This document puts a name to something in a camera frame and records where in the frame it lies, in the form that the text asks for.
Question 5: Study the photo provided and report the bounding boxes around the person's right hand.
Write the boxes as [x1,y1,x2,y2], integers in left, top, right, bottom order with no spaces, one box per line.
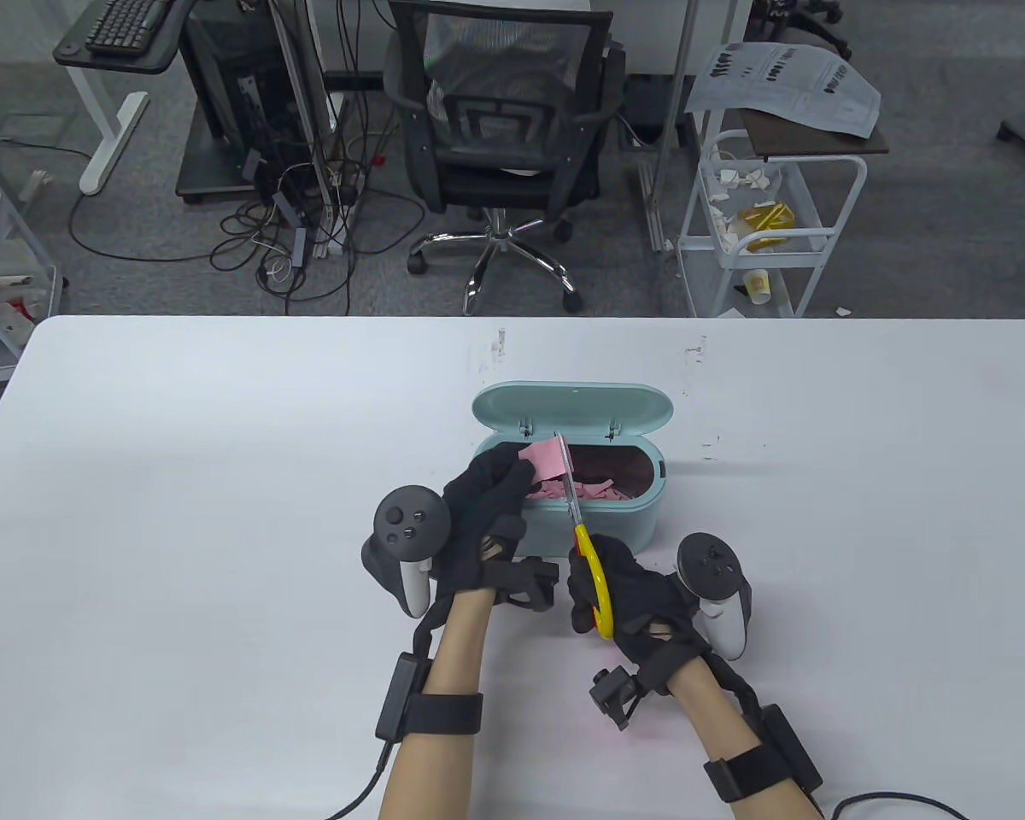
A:
[567,534,710,697]

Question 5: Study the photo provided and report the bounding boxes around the person's left hand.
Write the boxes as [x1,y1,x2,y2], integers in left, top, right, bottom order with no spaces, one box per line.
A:
[431,444,537,596]

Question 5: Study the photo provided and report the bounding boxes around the yellow and red scissors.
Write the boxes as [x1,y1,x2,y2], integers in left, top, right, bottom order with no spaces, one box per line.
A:
[553,431,616,640]

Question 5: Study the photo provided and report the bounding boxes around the mint green lidded box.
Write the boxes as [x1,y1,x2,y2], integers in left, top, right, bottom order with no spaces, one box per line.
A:
[471,382,675,554]

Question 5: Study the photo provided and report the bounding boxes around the pink waste paper sheet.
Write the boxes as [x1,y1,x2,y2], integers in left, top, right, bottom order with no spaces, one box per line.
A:
[517,437,565,481]

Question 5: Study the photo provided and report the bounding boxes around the pile of pink paper pieces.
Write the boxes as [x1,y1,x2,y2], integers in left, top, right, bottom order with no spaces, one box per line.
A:
[525,478,637,505]

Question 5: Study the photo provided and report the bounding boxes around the person's left forearm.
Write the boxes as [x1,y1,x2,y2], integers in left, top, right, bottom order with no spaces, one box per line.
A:
[378,588,495,820]

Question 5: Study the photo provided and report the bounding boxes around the person's right forearm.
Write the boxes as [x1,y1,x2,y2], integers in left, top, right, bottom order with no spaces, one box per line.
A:
[668,658,821,820]

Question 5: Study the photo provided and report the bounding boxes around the black and white hand controller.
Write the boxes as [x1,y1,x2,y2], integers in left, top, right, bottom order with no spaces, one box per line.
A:
[360,486,452,618]
[676,533,753,661]

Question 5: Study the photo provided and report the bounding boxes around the black wristband with battery pack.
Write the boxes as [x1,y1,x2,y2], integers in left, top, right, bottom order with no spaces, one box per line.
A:
[375,653,484,742]
[703,705,823,804]

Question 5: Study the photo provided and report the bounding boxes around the white power strip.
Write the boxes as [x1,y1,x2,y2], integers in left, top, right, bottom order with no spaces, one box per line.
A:
[310,192,347,261]

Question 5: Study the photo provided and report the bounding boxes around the black mesh office chair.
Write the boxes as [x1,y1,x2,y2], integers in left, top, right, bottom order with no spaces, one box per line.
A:
[382,0,627,315]

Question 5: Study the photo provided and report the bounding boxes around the yellow packet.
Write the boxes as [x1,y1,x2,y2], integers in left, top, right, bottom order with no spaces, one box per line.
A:
[739,201,797,255]

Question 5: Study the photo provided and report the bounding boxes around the heap of white paper scraps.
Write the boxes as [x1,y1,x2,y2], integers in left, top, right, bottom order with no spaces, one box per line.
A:
[705,162,782,249]

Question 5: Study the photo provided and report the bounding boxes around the black wheeled cart base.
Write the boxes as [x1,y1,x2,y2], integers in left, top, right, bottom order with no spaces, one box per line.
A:
[177,128,276,204]

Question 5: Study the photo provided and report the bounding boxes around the white rolling cart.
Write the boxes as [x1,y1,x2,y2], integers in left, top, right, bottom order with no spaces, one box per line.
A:
[676,128,869,319]

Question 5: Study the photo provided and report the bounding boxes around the brown board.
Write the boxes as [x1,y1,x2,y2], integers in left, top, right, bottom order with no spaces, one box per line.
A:
[739,107,891,159]

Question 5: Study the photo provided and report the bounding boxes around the printed newspaper sheet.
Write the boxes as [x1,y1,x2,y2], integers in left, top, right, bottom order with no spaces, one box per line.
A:
[683,41,882,139]

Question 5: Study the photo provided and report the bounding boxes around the black computer tower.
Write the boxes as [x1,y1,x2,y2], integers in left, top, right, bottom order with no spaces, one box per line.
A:
[179,0,308,172]

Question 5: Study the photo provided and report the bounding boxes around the white metal rack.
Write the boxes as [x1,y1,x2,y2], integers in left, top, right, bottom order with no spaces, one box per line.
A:
[0,128,65,390]

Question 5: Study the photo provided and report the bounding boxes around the black chair base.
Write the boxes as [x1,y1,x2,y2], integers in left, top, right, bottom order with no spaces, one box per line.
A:
[747,0,852,61]

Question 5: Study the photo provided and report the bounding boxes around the black desk with white leg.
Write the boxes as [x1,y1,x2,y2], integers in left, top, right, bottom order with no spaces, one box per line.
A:
[52,0,197,196]

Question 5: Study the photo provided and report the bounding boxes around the black keyboard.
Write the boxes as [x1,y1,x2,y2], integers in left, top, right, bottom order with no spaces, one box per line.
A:
[85,0,176,56]

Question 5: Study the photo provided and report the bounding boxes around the tangle of black cables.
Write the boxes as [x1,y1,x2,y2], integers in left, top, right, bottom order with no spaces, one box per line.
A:
[68,85,428,313]

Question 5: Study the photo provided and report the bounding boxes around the silver aluminium post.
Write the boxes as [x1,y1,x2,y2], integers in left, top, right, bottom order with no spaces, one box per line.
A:
[639,0,707,253]
[269,0,343,257]

